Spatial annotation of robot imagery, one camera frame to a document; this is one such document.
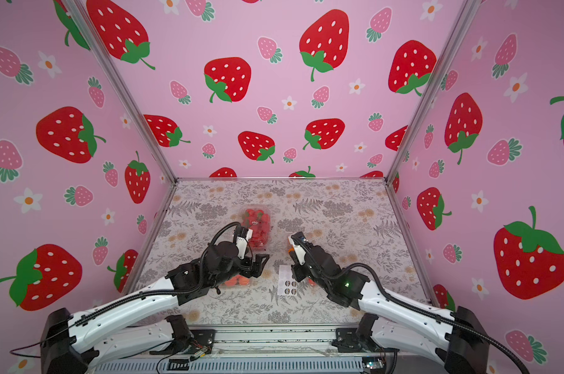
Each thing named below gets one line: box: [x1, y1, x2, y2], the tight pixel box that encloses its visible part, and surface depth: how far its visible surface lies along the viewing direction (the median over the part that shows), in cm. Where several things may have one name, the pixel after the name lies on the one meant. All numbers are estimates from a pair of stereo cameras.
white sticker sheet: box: [277, 264, 298, 297], surface depth 88 cm
